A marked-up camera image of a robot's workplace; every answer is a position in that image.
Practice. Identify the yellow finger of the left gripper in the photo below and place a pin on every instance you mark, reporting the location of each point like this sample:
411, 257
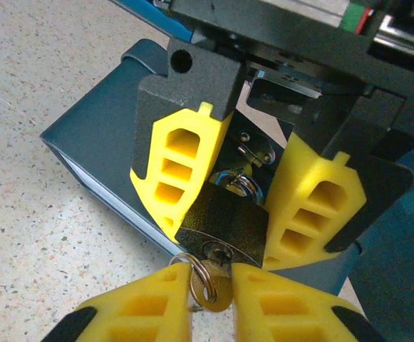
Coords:
317, 206
178, 107

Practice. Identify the brass key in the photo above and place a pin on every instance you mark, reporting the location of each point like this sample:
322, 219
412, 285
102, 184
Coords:
219, 285

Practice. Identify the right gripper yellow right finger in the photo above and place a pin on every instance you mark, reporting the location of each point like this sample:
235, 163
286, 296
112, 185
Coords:
292, 313

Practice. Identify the starry night print tin box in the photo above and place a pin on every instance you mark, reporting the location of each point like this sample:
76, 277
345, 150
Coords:
96, 135

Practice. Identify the blue table edge strip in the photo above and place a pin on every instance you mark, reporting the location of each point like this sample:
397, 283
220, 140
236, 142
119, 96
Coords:
153, 16

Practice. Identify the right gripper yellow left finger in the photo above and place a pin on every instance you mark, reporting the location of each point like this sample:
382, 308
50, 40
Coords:
139, 313

